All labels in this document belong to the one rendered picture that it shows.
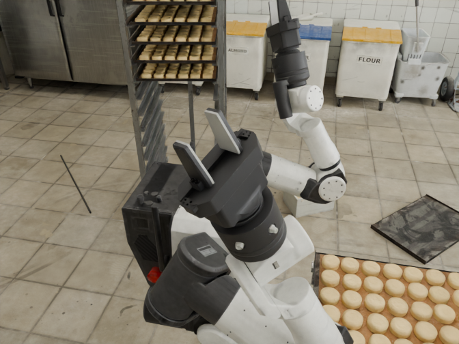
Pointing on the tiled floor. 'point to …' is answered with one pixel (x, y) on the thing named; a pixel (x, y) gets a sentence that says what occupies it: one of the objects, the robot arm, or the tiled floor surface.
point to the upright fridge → (65, 40)
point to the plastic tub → (302, 207)
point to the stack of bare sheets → (421, 228)
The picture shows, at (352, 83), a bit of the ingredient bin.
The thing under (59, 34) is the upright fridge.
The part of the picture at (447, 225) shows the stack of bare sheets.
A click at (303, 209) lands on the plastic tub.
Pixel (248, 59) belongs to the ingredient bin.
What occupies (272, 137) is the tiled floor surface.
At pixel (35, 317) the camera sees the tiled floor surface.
